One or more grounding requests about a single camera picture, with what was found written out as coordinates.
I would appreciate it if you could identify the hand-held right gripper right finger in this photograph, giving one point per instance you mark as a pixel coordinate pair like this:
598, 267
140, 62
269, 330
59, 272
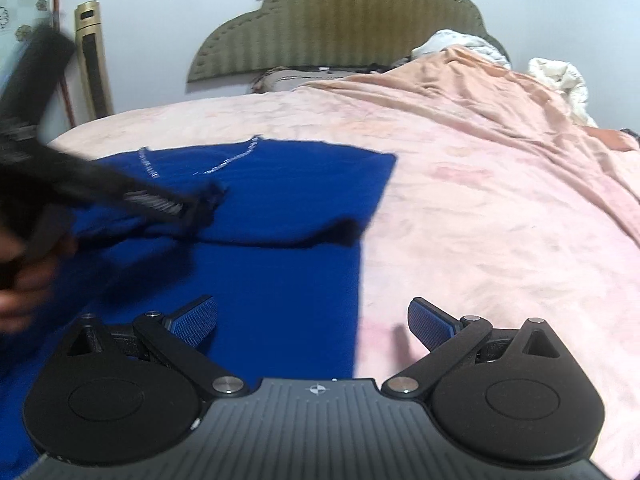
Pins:
431, 324

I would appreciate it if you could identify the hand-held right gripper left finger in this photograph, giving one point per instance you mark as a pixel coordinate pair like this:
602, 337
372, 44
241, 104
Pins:
192, 321

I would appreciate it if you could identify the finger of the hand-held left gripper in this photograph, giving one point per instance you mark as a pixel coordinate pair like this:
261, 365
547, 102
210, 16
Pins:
170, 205

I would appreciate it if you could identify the blue sweater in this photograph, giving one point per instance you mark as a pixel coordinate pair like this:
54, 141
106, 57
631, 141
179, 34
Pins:
280, 280

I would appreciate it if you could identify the dark clothes pile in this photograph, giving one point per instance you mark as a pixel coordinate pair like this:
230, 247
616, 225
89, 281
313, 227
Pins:
382, 67

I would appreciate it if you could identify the person's left hand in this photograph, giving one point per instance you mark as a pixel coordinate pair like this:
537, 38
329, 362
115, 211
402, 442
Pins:
25, 290

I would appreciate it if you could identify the pink blanket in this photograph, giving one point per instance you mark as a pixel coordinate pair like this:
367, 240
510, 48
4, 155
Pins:
475, 210

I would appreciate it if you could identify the brown patterned pillow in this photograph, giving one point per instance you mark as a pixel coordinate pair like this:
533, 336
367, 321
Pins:
290, 77

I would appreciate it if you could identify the floral glass panel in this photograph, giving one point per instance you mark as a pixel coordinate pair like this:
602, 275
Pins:
20, 5

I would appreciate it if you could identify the orange cloth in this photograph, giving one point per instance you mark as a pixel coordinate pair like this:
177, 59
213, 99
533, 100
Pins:
607, 139

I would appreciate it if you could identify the green padded headboard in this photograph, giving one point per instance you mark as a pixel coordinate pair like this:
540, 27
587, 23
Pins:
350, 20

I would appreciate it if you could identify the dark cloth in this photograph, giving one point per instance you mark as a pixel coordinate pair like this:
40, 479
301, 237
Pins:
631, 132

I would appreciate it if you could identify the cream quilt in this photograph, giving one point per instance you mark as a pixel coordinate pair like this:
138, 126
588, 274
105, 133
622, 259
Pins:
560, 75

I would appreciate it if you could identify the white quilt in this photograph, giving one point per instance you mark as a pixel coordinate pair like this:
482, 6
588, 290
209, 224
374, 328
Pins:
450, 40

